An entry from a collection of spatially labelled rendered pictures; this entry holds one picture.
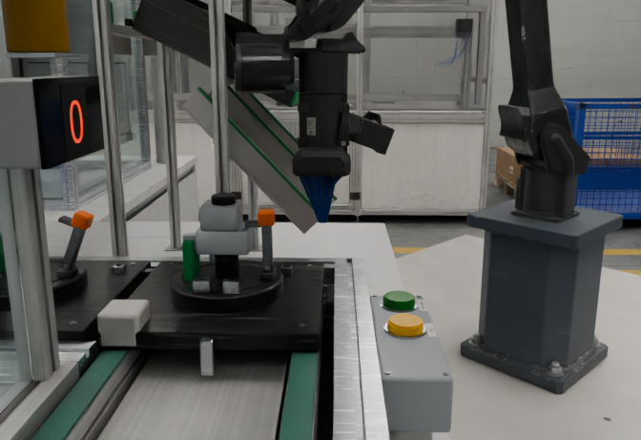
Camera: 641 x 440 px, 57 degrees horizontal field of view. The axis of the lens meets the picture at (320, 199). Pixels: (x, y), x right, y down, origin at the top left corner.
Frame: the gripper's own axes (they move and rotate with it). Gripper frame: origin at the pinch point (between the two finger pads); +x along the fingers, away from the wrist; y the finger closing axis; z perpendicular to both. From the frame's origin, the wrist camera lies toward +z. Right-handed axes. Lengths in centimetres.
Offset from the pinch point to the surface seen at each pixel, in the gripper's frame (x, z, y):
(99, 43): -18.4, -33.3, 19.1
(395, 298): 12.4, 8.9, -2.2
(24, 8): -19.8, -23.6, -21.3
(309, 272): 12.6, -2.0, 7.4
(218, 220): 2.7, -12.4, -2.1
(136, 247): 24, -42, 53
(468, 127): 32, 106, 393
